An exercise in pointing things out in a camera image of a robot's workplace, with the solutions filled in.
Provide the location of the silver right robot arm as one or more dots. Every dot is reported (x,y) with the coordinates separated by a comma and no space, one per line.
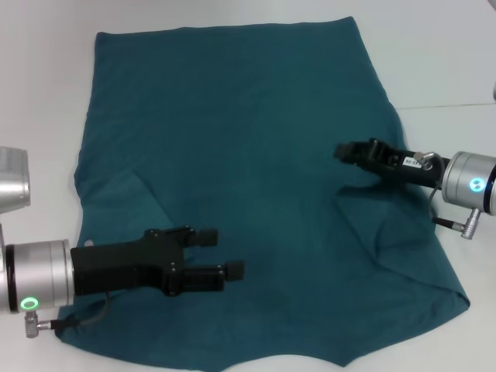
(469,182)

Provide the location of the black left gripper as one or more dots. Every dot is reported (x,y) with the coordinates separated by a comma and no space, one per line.
(116,267)

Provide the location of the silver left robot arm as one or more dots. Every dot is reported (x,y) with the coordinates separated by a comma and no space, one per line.
(38,271)

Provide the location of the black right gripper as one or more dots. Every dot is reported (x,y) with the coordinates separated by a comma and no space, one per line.
(403,166)

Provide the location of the teal blue shirt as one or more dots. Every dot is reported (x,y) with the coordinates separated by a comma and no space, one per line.
(252,116)

